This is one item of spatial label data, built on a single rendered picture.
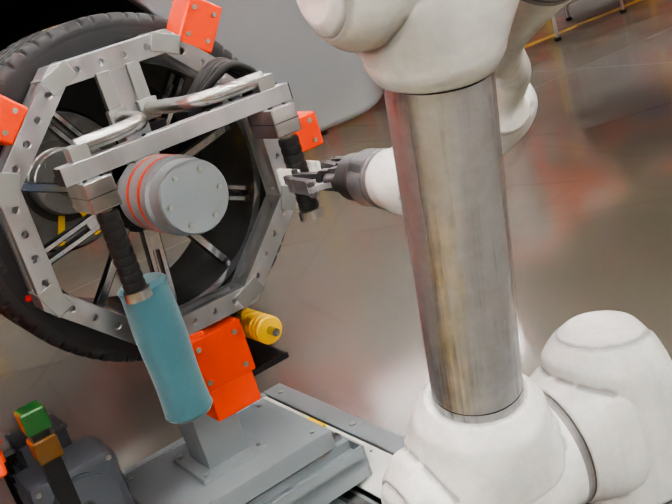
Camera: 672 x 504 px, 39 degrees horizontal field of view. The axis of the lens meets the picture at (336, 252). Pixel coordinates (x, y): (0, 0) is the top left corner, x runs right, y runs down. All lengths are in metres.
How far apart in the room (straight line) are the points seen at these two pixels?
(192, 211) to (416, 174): 0.79
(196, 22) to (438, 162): 0.99
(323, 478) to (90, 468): 0.48
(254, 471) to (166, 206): 0.67
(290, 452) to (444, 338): 1.10
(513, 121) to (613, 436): 0.47
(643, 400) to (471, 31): 0.53
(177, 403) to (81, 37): 0.67
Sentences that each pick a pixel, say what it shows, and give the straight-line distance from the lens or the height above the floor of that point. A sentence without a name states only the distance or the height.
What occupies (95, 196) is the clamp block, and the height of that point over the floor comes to 0.93.
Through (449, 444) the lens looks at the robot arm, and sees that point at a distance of 1.02.
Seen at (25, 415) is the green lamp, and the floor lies 0.66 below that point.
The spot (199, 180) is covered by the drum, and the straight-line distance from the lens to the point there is 1.61.
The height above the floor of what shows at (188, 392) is 0.53.
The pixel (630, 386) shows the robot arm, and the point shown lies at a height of 0.62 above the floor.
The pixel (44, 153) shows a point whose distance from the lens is 2.27.
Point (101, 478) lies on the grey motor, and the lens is 1.92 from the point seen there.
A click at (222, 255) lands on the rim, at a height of 0.66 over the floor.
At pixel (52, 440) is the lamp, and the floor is 0.60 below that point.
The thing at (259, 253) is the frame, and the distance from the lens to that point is 1.84.
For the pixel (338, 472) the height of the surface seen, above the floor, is 0.14.
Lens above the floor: 1.17
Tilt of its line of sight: 17 degrees down
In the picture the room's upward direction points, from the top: 17 degrees counter-clockwise
